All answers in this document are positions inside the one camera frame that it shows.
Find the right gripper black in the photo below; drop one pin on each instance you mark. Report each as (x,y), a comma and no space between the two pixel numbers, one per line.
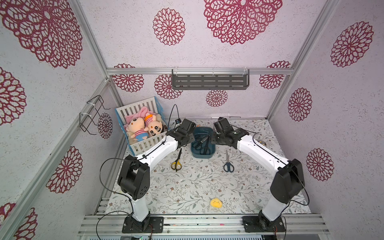
(212,139)

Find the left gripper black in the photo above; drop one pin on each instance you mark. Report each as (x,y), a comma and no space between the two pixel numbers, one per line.
(189,139)

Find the white blue slatted basket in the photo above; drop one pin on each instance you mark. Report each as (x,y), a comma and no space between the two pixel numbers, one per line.
(154,108)

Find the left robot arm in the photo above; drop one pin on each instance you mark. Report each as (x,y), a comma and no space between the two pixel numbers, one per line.
(134,178)

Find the pink plush doll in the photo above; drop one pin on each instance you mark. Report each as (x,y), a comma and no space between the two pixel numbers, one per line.
(135,125)

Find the small black scissors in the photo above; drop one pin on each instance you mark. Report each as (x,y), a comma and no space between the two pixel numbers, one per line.
(205,149)

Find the yellow toy with glass ball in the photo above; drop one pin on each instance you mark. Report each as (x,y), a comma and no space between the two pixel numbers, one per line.
(262,142)

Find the yellow plush chick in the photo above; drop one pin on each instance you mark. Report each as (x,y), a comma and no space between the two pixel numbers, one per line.
(216,203)

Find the grey wall shelf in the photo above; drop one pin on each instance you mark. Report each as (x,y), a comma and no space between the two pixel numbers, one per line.
(210,82)

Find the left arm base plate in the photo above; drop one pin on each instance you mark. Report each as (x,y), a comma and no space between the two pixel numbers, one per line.
(148,225)

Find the orange hat plush doll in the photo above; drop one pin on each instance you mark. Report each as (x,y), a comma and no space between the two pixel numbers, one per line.
(154,123)

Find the teal storage box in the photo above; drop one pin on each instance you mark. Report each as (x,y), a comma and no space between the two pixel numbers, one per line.
(201,132)

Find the aluminium front rail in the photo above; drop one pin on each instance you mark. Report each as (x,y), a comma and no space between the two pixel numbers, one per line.
(205,227)

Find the black wire wall rack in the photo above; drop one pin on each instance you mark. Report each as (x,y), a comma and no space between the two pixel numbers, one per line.
(86,119)

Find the large black scissors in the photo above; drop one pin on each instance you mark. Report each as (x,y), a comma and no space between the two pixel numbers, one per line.
(198,144)

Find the yellow black handled scissors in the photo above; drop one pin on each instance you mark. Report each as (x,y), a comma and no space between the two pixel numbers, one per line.
(176,165)

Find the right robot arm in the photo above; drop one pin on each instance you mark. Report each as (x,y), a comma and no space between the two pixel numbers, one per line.
(288,177)

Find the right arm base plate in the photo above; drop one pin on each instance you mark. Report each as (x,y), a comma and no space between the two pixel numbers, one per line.
(264,224)

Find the blue handled scissors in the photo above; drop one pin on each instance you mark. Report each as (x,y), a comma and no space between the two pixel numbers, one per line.
(228,166)

